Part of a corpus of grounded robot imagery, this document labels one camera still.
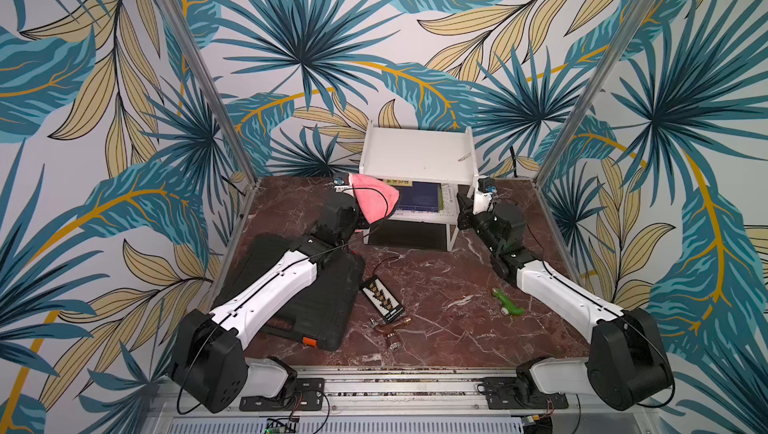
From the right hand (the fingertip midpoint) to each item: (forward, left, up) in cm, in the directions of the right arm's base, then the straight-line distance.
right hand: (463, 192), depth 81 cm
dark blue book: (+3, +11, -4) cm, 12 cm away
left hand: (-2, +28, 0) cm, 28 cm away
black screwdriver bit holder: (-19, +23, -25) cm, 39 cm away
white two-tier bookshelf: (+1, +9, +9) cm, 13 cm away
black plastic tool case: (-25, +38, -19) cm, 49 cm away
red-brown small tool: (-30, +20, -25) cm, 44 cm away
